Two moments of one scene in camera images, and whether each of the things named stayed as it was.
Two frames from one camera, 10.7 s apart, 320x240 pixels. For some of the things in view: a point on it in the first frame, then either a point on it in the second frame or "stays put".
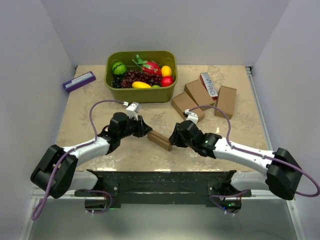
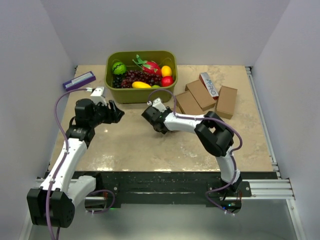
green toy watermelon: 119,68 stays put
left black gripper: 142,129 → 114,115
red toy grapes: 134,76 stays put
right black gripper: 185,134 → 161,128
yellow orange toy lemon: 166,71 stays put
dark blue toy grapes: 117,79 stays put
